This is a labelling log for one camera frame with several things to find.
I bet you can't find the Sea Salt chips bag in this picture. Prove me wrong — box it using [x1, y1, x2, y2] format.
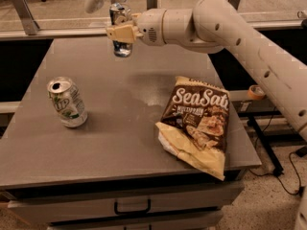
[156, 76, 230, 180]

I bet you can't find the black cable on floor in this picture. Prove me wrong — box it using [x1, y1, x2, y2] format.
[248, 150, 305, 197]

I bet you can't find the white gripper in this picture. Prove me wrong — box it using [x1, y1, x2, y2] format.
[106, 9, 166, 46]

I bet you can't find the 7up can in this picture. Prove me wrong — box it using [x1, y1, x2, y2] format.
[47, 77, 87, 128]

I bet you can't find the Red Bull can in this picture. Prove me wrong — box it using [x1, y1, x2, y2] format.
[109, 3, 132, 58]

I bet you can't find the lower drawer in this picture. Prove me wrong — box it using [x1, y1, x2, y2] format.
[47, 210, 223, 230]

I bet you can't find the left metal railing bracket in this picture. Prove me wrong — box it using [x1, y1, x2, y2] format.
[11, 0, 39, 35]

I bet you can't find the black stand leg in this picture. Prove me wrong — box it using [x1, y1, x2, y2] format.
[248, 116, 284, 177]

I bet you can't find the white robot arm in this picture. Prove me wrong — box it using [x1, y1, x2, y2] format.
[106, 0, 307, 141]

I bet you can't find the tape roll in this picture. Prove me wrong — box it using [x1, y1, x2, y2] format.
[248, 85, 266, 101]

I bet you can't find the upper drawer with handle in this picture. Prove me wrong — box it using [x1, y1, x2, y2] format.
[9, 181, 244, 223]

